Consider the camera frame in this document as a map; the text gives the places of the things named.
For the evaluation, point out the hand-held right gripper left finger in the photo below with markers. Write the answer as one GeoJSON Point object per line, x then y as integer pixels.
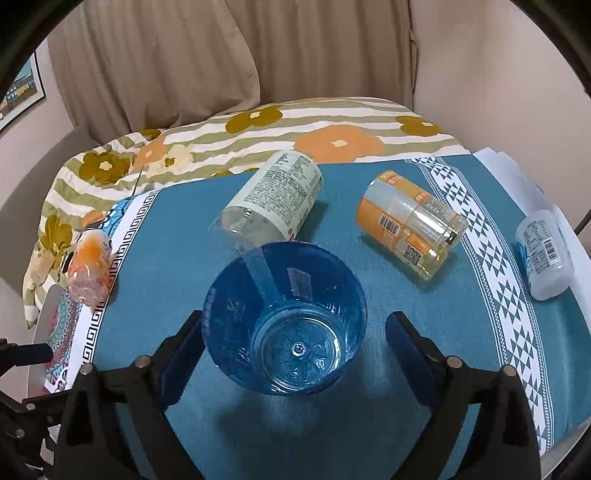
{"type": "Point", "coordinates": [182, 364]}

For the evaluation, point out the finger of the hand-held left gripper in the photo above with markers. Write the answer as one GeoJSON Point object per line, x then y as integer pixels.
{"type": "Point", "coordinates": [44, 405]}
{"type": "Point", "coordinates": [32, 354]}

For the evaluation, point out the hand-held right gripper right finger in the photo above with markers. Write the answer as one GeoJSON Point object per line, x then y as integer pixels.
{"type": "Point", "coordinates": [408, 360]}

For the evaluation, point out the blue transparent plastic cup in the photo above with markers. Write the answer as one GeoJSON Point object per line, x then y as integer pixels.
{"type": "Point", "coordinates": [281, 318]}

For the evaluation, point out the clear cup with orange label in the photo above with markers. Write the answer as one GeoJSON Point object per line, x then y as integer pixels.
{"type": "Point", "coordinates": [406, 221]}

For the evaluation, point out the clear cup with white label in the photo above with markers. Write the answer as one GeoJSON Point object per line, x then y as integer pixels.
{"type": "Point", "coordinates": [277, 189]}

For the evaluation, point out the teal patterned cloth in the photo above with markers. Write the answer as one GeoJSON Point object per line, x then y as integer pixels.
{"type": "Point", "coordinates": [392, 295]}

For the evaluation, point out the orange plastic bottle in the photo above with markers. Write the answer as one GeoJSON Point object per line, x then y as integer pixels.
{"type": "Point", "coordinates": [90, 267]}

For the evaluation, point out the small white plastic bottle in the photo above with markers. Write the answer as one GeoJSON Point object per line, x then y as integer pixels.
{"type": "Point", "coordinates": [545, 254]}

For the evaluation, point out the floral striped blanket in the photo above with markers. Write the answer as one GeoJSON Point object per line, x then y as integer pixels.
{"type": "Point", "coordinates": [323, 138]}

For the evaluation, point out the beige curtain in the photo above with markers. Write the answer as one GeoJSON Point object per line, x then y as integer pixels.
{"type": "Point", "coordinates": [152, 64]}

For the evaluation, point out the beige plain cushion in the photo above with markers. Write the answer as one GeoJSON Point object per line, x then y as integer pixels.
{"type": "Point", "coordinates": [323, 50]}

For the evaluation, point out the wall poster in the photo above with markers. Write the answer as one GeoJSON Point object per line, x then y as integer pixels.
{"type": "Point", "coordinates": [21, 92]}

